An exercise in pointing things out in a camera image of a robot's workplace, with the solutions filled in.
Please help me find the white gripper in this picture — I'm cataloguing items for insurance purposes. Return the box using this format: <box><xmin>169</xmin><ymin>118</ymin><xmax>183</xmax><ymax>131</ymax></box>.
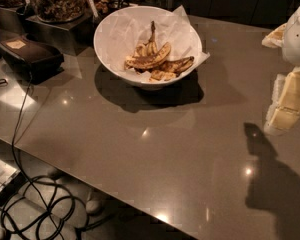
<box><xmin>262</xmin><ymin>6</ymin><xmax>300</xmax><ymax>136</ymax></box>

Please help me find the ripe banana right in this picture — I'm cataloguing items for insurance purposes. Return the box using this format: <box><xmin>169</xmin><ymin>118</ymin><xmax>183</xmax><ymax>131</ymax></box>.
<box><xmin>159</xmin><ymin>56</ymin><xmax>194</xmax><ymax>74</ymax></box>

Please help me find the banana piece front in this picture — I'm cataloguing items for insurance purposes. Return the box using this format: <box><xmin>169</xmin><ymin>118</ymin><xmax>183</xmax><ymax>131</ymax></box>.
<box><xmin>150</xmin><ymin>70</ymin><xmax>176</xmax><ymax>81</ymax></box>

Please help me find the white ceramic bowl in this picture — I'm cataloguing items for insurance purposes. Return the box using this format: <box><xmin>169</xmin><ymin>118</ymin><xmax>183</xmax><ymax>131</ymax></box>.
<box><xmin>94</xmin><ymin>6</ymin><xmax>210</xmax><ymax>90</ymax></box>

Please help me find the white paper liner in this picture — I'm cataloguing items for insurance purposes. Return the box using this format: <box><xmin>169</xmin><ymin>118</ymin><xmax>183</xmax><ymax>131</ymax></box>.
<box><xmin>94</xmin><ymin>6</ymin><xmax>209</xmax><ymax>90</ymax></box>

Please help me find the dark metal stand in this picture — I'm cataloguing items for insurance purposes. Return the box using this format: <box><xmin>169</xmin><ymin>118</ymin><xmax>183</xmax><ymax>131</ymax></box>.
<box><xmin>0</xmin><ymin>7</ymin><xmax>94</xmax><ymax>55</ymax></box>

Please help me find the glass jar of nuts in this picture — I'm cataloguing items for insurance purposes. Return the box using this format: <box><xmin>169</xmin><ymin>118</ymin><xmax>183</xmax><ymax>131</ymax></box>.
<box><xmin>30</xmin><ymin>0</ymin><xmax>85</xmax><ymax>23</ymax></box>

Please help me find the black device with label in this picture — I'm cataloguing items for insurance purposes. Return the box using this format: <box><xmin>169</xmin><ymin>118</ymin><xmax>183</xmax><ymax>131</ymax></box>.
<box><xmin>0</xmin><ymin>34</ymin><xmax>64</xmax><ymax>85</ymax></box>

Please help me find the white box on floor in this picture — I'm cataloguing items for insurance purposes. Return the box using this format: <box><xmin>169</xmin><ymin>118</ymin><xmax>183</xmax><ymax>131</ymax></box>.
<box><xmin>0</xmin><ymin>160</ymin><xmax>20</xmax><ymax>206</ymax></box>

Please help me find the black cable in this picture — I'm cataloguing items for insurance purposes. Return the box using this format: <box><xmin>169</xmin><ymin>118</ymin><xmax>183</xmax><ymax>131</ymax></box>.
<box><xmin>0</xmin><ymin>71</ymin><xmax>91</xmax><ymax>240</ymax></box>

